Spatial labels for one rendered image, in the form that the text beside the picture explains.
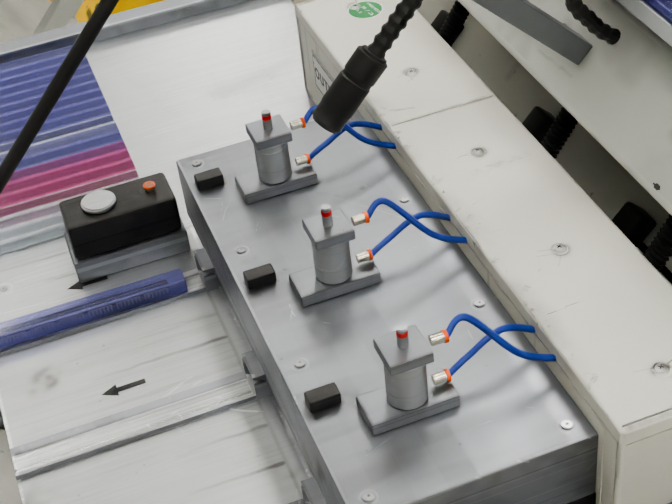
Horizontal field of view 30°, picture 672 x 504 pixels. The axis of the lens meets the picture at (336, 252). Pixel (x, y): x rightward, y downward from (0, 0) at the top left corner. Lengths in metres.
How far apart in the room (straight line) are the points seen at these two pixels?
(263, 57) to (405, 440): 0.51
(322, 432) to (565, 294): 0.15
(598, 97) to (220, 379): 0.29
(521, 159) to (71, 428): 0.32
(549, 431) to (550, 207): 0.16
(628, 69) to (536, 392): 0.21
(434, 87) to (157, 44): 0.34
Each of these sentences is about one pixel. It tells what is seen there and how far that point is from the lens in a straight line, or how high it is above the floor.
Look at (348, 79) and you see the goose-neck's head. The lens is 0.63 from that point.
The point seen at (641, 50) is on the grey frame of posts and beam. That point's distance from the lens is 0.76.
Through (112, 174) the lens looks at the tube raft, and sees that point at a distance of 0.96.
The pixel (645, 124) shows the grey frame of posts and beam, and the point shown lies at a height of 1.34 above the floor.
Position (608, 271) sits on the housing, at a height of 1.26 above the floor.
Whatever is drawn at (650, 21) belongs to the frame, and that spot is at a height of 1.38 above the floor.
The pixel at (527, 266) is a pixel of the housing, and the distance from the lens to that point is 0.72.
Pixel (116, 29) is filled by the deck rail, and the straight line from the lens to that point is 1.15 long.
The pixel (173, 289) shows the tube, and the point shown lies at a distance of 0.85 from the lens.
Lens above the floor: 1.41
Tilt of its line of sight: 19 degrees down
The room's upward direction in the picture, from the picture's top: 36 degrees clockwise
